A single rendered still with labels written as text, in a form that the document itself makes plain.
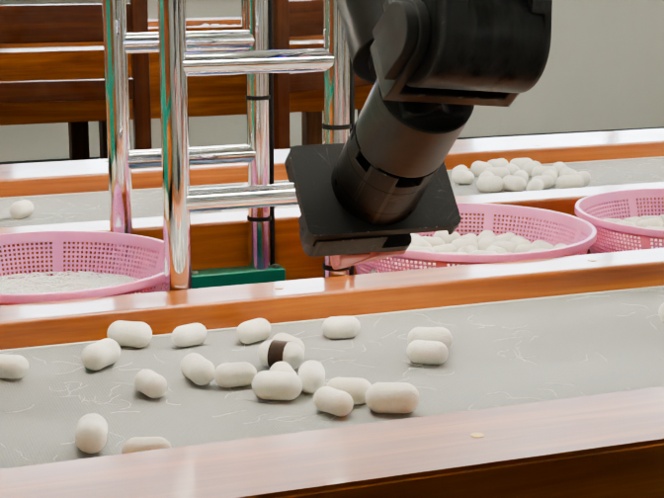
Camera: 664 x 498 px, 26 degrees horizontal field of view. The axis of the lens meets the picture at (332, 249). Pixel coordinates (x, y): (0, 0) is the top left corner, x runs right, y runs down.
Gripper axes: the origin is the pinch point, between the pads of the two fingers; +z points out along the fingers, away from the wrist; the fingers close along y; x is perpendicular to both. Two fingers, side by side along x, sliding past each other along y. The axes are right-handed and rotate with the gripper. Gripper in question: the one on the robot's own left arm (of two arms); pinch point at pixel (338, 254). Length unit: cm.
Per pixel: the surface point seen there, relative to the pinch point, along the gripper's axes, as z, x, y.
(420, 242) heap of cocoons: 45, -24, -27
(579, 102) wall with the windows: 431, -289, -308
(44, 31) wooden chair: 198, -166, -19
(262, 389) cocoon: 11.0, 4.8, 3.9
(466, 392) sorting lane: 9.6, 7.4, -11.0
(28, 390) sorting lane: 18.1, 0.0, 19.5
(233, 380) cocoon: 13.9, 2.7, 5.1
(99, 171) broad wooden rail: 78, -54, -1
